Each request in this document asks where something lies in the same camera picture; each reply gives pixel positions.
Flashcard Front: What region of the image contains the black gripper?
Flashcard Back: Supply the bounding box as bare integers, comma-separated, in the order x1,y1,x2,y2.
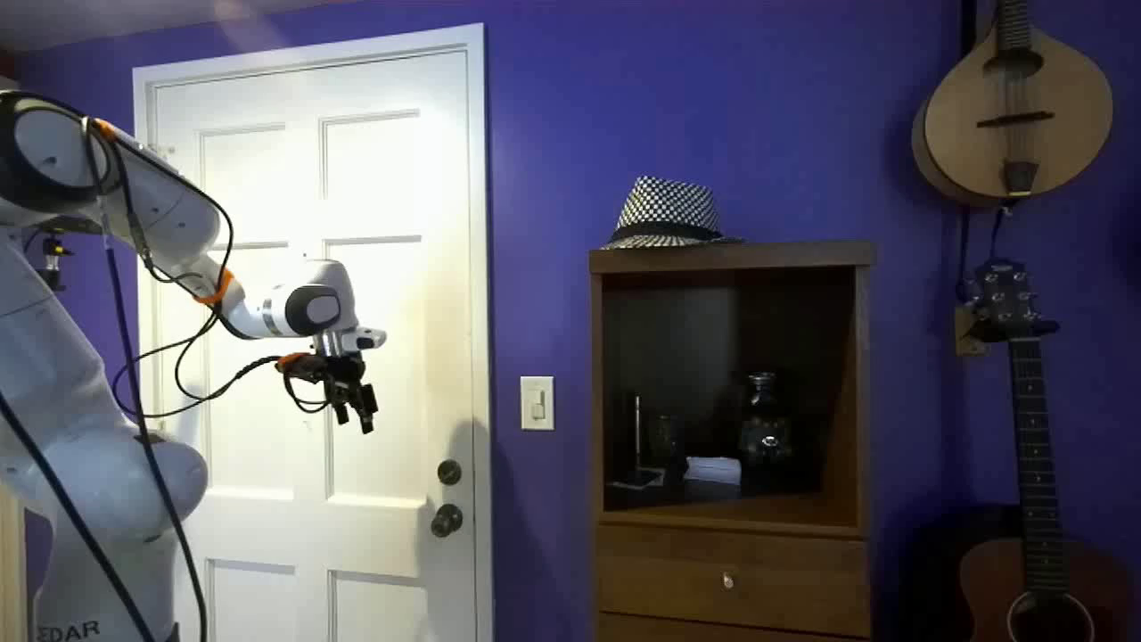
278,329,389,439

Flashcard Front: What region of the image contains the checkered fedora hat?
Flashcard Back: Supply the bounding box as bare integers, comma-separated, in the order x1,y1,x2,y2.
598,175,731,252

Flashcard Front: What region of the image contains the dark round door knob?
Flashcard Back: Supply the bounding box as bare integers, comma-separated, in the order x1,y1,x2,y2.
428,501,466,541

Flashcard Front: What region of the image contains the white panelled door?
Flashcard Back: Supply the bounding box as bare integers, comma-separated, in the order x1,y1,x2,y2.
130,23,494,642

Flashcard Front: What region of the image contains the thin black stand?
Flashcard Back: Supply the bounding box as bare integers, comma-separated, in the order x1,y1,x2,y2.
605,392,670,494

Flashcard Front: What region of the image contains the small white object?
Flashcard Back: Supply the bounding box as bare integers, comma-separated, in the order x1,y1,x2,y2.
680,454,746,488

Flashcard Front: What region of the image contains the brown wooden cabinet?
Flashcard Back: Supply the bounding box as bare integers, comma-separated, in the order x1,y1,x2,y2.
589,238,877,642

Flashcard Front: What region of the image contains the dark glossy vase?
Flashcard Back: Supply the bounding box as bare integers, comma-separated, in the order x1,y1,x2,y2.
734,366,799,496

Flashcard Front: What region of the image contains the acoustic guitar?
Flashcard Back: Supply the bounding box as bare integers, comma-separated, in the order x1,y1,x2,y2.
914,259,1133,642

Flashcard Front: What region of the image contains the wooden mandolin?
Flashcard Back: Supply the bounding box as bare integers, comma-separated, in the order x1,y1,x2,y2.
910,0,1121,209

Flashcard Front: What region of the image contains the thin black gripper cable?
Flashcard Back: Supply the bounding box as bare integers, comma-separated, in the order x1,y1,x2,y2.
106,117,339,423

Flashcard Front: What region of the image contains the white light switch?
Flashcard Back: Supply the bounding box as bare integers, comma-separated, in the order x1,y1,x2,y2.
517,373,559,435

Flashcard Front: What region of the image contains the long black robot cable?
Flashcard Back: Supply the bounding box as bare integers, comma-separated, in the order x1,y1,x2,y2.
0,392,159,642
101,243,215,642

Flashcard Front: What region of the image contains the tan wall guitar hanger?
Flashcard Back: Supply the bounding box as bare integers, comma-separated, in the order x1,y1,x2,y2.
952,300,990,360

